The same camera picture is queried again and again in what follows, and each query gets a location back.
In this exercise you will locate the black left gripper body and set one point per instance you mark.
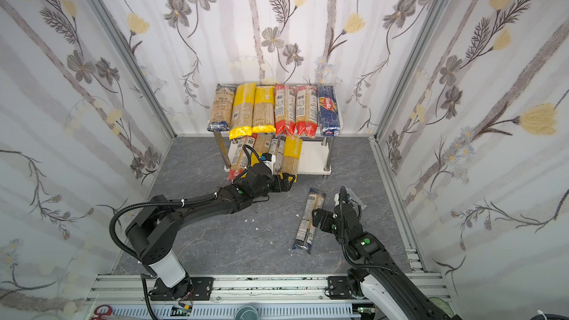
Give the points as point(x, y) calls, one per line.
point(275, 180)

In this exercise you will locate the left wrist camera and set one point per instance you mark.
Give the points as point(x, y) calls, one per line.
point(269, 160)

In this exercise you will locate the blue Barilla spaghetti pack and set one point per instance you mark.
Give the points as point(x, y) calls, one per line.
point(329, 119)

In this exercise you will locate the red banded spaghetti pack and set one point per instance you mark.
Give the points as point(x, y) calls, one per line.
point(239, 161)

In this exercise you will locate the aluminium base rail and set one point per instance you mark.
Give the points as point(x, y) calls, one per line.
point(309, 296)

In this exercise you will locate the white two-tier shelf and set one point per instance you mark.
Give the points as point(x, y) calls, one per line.
point(315, 155)

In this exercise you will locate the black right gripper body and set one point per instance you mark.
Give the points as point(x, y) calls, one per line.
point(341, 207)

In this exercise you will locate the clear blue-end spaghetti pack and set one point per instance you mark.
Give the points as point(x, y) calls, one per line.
point(276, 149)

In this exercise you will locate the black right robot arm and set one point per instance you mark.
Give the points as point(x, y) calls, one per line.
point(373, 274)

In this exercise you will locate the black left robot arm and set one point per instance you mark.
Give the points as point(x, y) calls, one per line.
point(146, 231)

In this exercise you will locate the clear spaghetti pack barcode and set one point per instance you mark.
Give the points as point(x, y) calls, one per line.
point(305, 233)

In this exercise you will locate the yellow-banded whole wheat pack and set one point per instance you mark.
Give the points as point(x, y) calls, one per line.
point(242, 114)

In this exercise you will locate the dark blue clear spaghetti pack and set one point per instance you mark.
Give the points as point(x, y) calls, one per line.
point(221, 111)

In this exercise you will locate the yellow whole wheat spaghetti pack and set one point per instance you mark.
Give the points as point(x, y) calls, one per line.
point(262, 143)

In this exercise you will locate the red spaghetti pack with label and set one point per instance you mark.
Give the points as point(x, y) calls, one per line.
point(285, 109)

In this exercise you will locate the yellow bottom spaghetti pack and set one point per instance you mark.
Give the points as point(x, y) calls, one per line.
point(291, 156)

